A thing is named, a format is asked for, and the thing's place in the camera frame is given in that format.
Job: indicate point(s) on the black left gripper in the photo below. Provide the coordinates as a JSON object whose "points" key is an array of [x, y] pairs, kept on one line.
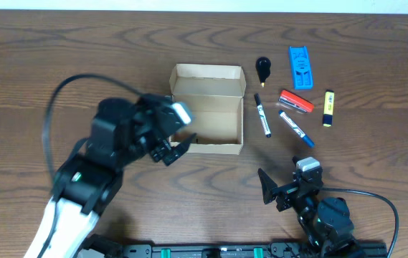
{"points": [[161, 151]]}

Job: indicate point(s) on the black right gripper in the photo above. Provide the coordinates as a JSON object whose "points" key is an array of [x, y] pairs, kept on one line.
{"points": [[285, 193]]}

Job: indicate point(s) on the yellow highlighter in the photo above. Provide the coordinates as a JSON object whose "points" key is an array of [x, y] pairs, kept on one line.
{"points": [[328, 108]]}

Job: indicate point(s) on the red stapler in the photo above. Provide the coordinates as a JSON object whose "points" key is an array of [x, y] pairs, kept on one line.
{"points": [[295, 102]]}

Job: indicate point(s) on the blue plastic holder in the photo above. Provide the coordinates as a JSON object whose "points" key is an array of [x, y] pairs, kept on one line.
{"points": [[300, 68]]}

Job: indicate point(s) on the black correction tape dispenser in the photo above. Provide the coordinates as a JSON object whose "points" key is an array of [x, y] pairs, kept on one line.
{"points": [[263, 65]]}

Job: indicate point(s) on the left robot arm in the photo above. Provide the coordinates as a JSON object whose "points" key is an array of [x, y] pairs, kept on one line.
{"points": [[122, 132]]}

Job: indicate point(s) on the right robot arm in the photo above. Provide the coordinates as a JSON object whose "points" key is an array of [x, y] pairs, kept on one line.
{"points": [[326, 222]]}

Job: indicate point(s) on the blue whiteboard marker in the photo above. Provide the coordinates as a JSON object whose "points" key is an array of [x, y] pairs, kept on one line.
{"points": [[303, 136]]}

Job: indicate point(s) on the open cardboard box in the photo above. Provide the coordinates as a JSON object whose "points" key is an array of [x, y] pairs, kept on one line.
{"points": [[215, 96]]}

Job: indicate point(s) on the black whiteboard marker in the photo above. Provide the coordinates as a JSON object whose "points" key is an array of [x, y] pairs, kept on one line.
{"points": [[262, 116]]}

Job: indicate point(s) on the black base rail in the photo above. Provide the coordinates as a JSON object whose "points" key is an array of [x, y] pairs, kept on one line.
{"points": [[98, 246]]}

